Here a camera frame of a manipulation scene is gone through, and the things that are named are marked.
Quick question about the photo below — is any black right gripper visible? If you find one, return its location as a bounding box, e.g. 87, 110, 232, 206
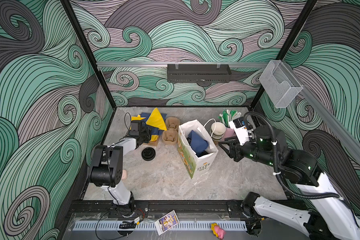
220, 133, 283, 169

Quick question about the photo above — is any single yellow napkin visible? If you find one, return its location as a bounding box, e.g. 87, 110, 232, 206
146, 108, 167, 131

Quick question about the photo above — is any single navy blue napkin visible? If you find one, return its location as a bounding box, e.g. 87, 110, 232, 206
187, 131, 209, 158

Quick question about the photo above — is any white paper takeout bag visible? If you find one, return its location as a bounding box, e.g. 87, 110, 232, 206
177, 120, 219, 179

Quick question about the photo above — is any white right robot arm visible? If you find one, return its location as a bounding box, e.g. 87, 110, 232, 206
219, 126, 360, 240

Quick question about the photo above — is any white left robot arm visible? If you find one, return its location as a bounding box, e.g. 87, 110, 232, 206
87, 126, 152, 212

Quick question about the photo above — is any pink straw holder cup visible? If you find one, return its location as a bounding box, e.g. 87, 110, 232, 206
222, 128, 236, 141

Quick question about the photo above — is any brown cardboard napkin tray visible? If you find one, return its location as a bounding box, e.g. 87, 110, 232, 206
144, 138, 160, 147

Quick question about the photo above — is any stack of black cup lids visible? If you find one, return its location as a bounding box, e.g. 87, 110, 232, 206
141, 147, 156, 162

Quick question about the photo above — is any stack of green paper cups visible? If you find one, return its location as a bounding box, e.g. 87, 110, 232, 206
210, 122, 226, 142

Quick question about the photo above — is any brown cup sleeve pile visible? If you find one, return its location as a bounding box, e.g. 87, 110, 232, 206
162, 117, 181, 145

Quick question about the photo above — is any wrapped straws bundle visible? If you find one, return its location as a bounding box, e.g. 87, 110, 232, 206
219, 109, 242, 128

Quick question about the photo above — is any pink oval soap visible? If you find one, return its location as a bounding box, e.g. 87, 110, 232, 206
122, 169, 128, 181

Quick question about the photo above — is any pink yellow toy figure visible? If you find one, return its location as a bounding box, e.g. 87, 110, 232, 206
211, 223, 226, 240

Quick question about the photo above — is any colourful picture card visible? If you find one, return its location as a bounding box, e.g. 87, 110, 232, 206
154, 210, 180, 236

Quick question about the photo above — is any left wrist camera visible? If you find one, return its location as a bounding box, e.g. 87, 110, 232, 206
128, 120, 145, 136

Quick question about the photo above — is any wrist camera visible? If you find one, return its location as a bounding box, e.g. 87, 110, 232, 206
128, 120, 145, 136
229, 117, 254, 146

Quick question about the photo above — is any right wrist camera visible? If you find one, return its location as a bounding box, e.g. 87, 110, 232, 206
229, 117, 254, 146

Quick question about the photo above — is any black wall shelf tray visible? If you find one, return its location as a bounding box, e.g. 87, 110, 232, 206
167, 65, 232, 84

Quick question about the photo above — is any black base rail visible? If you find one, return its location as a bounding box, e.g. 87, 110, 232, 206
69, 200, 255, 219

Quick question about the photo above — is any clear acrylic wall holder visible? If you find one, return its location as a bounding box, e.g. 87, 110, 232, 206
259, 60, 303, 109

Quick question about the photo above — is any aluminium wall rail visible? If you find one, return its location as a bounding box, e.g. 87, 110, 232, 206
96, 61, 268, 68

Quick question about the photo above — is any white slotted cable duct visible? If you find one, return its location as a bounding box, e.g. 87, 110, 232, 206
73, 220, 248, 232

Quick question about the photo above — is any black corner frame post left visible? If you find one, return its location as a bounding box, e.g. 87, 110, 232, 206
60, 0, 117, 111

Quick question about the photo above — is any black corner frame post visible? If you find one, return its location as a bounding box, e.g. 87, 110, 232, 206
60, 0, 117, 111
249, 0, 318, 109

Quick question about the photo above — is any black corner frame post right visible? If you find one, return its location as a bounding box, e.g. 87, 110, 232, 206
249, 0, 318, 109

